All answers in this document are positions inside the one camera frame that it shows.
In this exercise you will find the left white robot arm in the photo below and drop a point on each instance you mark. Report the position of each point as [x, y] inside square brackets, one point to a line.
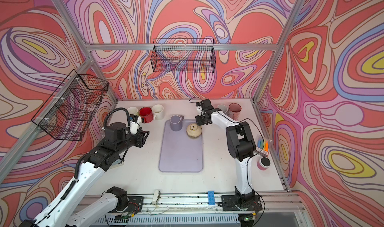
[122, 131]

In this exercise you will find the white clip on rail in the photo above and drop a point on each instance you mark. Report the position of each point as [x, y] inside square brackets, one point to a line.
[156, 197]

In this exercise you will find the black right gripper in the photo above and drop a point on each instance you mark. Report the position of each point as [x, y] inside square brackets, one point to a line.
[199, 122]

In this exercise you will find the lavender plastic tray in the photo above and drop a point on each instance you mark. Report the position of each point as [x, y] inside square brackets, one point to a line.
[181, 153]

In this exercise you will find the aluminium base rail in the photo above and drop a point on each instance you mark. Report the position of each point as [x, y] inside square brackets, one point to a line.
[280, 209]

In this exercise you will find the back black wire basket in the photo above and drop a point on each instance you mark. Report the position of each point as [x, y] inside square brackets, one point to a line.
[183, 55]

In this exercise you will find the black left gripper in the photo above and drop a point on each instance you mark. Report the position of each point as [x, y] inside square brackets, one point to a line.
[140, 139]

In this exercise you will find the box of coloured markers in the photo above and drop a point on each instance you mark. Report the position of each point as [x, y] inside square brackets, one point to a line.
[263, 147]

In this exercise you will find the white mug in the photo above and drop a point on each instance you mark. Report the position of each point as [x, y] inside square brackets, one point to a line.
[158, 112]

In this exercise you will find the blue floral mug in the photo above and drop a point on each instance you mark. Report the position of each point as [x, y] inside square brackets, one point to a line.
[223, 108]

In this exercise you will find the black wire basket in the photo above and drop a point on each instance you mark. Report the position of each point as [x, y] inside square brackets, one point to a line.
[183, 55]
[73, 110]

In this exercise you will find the left black wire basket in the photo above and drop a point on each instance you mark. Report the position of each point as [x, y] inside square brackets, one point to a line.
[73, 110]

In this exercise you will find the lavender mug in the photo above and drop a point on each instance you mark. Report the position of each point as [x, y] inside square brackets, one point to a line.
[176, 123]

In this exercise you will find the light green mug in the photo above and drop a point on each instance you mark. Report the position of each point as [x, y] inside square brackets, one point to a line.
[133, 111]

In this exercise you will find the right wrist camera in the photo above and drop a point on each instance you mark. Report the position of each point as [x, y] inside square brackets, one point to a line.
[199, 103]

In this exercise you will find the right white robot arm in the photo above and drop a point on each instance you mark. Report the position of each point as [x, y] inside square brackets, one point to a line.
[241, 146]

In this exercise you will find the pink cartoon mug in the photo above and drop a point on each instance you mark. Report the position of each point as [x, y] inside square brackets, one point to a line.
[234, 111]

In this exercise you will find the blue toy brick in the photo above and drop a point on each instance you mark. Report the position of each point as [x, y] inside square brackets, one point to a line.
[211, 198]

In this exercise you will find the red mug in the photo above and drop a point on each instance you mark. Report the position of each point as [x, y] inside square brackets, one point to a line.
[146, 114]

